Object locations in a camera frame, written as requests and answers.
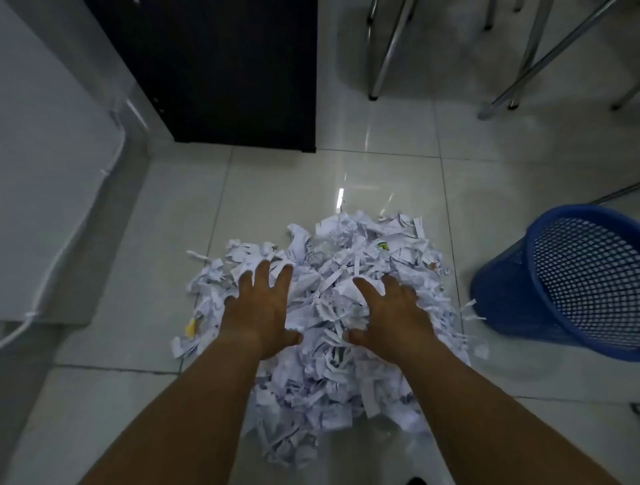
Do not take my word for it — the black chrome chair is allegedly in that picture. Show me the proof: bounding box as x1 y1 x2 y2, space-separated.
477 0 640 206

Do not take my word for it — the pile of shredded white paper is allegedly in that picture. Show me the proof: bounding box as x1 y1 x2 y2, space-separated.
171 209 491 468

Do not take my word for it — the red chrome chair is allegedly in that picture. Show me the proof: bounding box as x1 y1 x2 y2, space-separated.
367 0 553 110

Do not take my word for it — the person's left forearm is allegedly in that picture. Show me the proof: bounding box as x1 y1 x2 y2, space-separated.
79 335 282 485

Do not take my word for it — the white tiled floor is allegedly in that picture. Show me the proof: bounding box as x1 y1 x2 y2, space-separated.
0 0 640 485

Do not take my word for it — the white wall cable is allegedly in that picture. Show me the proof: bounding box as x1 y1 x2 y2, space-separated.
0 107 127 348

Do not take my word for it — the person's left hand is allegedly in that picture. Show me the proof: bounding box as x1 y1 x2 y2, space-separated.
219 259 304 360

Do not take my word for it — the blue plastic mesh wastebasket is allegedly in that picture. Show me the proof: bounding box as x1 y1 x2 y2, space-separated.
469 203 640 363

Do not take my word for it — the person's right forearm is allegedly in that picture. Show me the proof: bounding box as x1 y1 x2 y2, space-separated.
397 333 623 485

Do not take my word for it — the black table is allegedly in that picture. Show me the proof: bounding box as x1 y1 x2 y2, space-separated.
85 0 319 155

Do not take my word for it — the person's right hand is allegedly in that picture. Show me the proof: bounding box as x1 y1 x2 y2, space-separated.
347 275 439 363

